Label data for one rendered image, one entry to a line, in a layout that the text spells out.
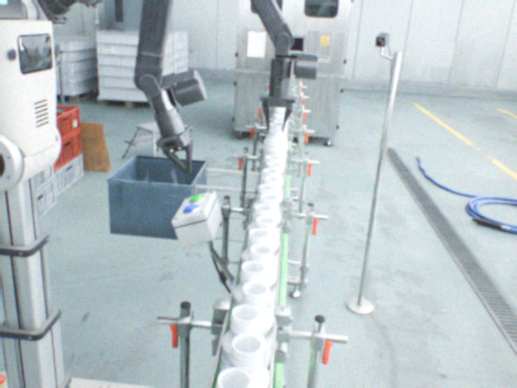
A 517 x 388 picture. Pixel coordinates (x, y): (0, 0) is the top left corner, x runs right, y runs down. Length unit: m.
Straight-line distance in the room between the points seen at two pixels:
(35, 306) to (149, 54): 0.77
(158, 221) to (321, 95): 4.31
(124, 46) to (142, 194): 6.13
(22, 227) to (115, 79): 6.62
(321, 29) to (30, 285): 4.87
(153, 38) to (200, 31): 10.52
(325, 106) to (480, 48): 6.72
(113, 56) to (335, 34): 3.69
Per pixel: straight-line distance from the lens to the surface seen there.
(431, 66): 11.73
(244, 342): 0.61
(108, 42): 7.82
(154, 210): 1.72
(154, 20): 0.95
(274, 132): 1.30
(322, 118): 5.87
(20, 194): 1.28
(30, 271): 1.36
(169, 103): 1.04
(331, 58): 5.77
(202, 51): 11.49
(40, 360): 1.50
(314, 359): 0.77
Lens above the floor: 1.54
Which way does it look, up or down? 18 degrees down
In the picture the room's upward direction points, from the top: 3 degrees clockwise
